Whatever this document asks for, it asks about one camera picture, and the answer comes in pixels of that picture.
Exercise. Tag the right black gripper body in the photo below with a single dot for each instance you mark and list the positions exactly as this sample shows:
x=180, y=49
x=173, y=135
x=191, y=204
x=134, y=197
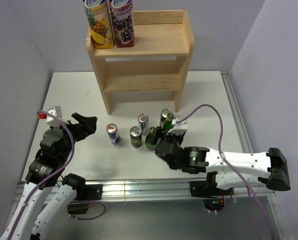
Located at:
x=177, y=139

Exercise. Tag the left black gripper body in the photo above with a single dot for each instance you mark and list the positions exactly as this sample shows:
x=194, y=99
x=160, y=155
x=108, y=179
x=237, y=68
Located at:
x=75, y=130

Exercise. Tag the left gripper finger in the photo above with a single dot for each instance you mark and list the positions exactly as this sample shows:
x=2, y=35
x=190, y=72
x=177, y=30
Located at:
x=80, y=135
x=85, y=124

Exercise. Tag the tall green glass bottle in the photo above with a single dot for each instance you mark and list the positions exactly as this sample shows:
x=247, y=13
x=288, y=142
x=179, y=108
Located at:
x=167, y=124

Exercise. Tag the small round green bottle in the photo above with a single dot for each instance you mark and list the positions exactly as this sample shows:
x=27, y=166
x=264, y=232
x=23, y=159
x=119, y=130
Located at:
x=149, y=139

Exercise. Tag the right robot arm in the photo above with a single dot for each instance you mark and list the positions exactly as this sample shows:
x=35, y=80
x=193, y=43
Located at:
x=224, y=171

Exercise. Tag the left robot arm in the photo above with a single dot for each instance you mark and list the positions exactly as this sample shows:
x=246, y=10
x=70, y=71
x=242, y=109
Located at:
x=31, y=219

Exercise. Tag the wooden two-tier shelf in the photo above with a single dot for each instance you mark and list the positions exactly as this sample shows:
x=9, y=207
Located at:
x=159, y=60

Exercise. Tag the silver slim can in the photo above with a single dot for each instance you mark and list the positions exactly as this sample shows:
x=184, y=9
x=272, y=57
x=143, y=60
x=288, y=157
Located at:
x=143, y=123

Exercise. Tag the black gold can rear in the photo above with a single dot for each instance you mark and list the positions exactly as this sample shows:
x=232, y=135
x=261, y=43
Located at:
x=163, y=115

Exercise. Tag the black gold can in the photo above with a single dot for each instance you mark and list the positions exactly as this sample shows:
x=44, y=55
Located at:
x=163, y=115
x=135, y=136

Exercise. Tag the black gold can front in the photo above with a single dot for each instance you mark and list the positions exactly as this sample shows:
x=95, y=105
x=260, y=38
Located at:
x=135, y=136

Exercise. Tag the blue silver energy drink can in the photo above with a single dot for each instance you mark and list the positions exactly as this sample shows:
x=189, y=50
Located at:
x=113, y=133

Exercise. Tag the pineapple juice carton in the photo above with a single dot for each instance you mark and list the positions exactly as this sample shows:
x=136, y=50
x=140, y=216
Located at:
x=99, y=22

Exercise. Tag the grape juice carton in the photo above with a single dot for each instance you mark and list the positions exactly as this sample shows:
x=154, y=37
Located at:
x=122, y=21

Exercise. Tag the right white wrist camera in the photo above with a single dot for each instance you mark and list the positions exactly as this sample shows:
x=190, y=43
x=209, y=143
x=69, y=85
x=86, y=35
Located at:
x=179, y=126

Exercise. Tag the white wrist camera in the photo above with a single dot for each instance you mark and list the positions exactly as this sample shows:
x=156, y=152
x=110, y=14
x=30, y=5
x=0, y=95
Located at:
x=179, y=126
x=55, y=111

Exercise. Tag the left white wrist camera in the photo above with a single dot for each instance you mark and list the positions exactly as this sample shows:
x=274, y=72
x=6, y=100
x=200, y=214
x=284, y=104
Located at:
x=55, y=111

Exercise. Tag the aluminium front rail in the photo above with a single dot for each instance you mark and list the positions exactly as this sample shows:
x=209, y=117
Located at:
x=150, y=190

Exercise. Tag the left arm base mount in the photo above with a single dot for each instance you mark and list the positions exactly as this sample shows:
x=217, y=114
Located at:
x=92, y=192

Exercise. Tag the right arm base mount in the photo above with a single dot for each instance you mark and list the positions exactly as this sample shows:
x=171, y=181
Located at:
x=213, y=197

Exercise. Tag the aluminium side rail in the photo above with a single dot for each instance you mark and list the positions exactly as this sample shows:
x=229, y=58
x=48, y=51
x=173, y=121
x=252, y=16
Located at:
x=237, y=116

